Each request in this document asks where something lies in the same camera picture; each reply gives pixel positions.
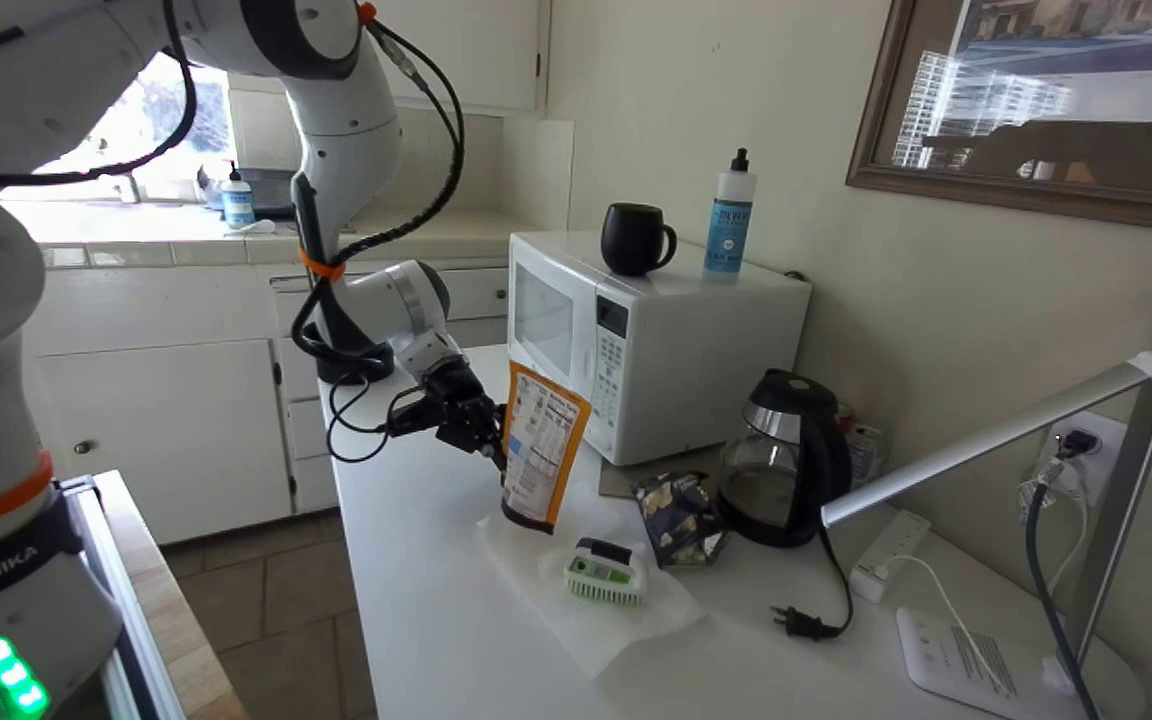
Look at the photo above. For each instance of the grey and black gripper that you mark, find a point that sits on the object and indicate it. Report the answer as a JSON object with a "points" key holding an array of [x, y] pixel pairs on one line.
{"points": [[449, 398]]}

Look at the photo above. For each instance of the white and orange packet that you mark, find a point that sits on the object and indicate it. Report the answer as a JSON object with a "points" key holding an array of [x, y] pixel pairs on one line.
{"points": [[541, 433]]}

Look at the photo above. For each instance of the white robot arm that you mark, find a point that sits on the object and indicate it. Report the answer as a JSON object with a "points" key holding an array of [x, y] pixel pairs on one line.
{"points": [[63, 64]]}

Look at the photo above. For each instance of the white microwave oven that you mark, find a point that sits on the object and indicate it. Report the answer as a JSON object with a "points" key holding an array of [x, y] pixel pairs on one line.
{"points": [[665, 360]]}

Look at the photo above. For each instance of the black snack packet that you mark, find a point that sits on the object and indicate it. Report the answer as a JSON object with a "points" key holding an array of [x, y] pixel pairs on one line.
{"points": [[680, 516]]}

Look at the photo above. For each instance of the white paper towel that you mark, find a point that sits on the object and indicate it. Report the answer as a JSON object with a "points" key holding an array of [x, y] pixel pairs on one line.
{"points": [[592, 624]]}

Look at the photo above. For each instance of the green and white brush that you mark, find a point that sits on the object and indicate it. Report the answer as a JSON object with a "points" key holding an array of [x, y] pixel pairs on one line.
{"points": [[607, 571]]}

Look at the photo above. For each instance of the black mug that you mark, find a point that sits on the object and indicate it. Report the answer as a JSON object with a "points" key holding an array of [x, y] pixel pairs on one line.
{"points": [[637, 238]]}

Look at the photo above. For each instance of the white kitchen cabinet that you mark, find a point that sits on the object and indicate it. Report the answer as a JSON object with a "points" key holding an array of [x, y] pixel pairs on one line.
{"points": [[186, 386]]}

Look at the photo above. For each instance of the blue soap bottle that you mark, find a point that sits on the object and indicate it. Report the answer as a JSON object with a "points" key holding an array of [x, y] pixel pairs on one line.
{"points": [[238, 206]]}

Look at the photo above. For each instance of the blue spray bottle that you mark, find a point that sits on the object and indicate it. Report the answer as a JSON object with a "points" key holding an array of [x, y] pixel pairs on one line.
{"points": [[730, 218]]}

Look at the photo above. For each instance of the black electric kettle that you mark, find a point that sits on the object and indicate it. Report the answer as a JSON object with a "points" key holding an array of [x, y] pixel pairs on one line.
{"points": [[786, 460]]}

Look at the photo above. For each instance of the white power adapter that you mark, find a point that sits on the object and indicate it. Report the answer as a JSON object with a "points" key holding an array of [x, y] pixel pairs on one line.
{"points": [[876, 562]]}

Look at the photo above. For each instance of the silver desk lamp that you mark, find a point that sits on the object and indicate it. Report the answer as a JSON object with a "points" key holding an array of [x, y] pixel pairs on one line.
{"points": [[1030, 649]]}

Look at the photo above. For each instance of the white wall outlet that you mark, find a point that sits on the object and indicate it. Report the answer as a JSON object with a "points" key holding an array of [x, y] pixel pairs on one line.
{"points": [[1090, 470]]}

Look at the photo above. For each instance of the framed wall picture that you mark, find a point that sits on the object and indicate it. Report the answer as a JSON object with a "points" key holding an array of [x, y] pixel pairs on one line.
{"points": [[1037, 107]]}

